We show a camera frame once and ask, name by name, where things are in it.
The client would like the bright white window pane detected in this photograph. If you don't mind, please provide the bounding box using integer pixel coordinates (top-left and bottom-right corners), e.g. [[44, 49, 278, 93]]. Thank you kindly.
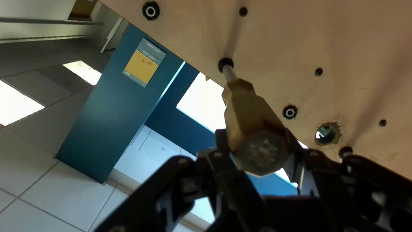
[[175, 71, 228, 134]]

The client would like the wooden foosball table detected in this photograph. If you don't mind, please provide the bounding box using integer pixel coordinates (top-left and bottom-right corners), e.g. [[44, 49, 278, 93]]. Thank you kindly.
[[99, 0, 412, 182]]

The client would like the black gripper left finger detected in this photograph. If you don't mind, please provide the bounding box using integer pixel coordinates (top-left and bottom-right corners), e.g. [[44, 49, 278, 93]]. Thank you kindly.
[[94, 128, 263, 232]]

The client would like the yellow and grey wall sign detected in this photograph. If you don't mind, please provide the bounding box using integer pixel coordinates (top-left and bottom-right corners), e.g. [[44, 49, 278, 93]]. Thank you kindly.
[[121, 38, 168, 89]]

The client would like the wooden foosball handle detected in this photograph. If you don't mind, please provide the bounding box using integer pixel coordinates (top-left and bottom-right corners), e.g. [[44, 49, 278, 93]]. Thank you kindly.
[[217, 57, 291, 178]]

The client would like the rectangular ceiling light panel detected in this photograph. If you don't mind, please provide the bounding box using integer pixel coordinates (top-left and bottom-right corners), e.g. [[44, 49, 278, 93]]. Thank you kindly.
[[62, 60, 103, 87], [0, 79, 47, 129]]

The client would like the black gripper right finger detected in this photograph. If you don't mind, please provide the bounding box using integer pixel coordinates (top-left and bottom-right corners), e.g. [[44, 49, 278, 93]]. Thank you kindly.
[[286, 131, 412, 232]]

